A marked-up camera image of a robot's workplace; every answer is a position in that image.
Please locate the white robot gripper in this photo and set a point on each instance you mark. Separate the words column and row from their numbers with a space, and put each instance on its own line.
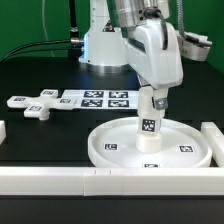
column 158, row 67

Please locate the white round table top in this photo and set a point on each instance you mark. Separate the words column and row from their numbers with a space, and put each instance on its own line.
column 113, row 144

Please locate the white marker plate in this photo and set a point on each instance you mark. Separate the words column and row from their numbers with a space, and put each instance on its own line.
column 103, row 99

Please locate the white cross-shaped table base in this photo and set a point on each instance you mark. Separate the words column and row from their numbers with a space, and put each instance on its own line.
column 39, row 107

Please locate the white right rail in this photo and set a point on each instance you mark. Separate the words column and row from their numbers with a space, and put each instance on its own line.
column 215, row 138

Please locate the white rail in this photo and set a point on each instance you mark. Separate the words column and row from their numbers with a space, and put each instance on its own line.
column 110, row 181
column 215, row 138
column 2, row 131

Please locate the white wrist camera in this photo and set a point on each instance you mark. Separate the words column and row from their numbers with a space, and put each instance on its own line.
column 197, row 52

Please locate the black vertical cable connector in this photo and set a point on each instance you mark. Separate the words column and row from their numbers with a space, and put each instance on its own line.
column 74, row 34

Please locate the white left rail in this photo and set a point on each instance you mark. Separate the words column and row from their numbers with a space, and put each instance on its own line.
column 2, row 131

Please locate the white front rail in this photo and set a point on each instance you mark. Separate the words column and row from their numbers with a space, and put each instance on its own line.
column 110, row 181

